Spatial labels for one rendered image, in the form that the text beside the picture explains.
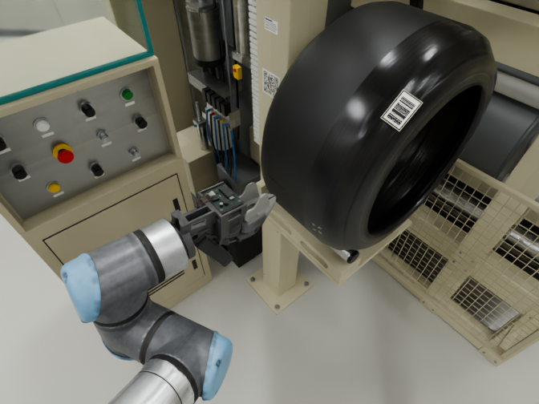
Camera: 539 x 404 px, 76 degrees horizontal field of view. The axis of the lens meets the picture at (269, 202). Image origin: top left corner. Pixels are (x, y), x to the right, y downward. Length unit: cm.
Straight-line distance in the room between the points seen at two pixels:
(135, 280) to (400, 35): 61
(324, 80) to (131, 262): 46
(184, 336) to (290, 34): 70
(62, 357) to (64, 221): 95
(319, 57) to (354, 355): 145
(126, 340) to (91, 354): 139
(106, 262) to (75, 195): 76
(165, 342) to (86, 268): 16
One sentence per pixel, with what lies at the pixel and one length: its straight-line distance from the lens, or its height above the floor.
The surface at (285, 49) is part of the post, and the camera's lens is 94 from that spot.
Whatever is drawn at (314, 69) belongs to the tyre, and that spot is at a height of 140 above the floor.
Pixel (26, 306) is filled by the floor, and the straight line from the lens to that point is 230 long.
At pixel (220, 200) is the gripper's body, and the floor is 130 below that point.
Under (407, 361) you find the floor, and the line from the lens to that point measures 192.
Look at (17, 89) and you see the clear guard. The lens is 106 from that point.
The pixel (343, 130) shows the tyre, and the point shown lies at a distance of 65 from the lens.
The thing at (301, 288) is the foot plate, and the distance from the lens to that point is 195.
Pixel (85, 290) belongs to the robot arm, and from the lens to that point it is 53.
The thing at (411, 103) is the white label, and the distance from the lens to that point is 65.
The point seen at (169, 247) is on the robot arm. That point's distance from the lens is 54.
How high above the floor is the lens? 173
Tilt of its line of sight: 48 degrees down
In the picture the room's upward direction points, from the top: straight up
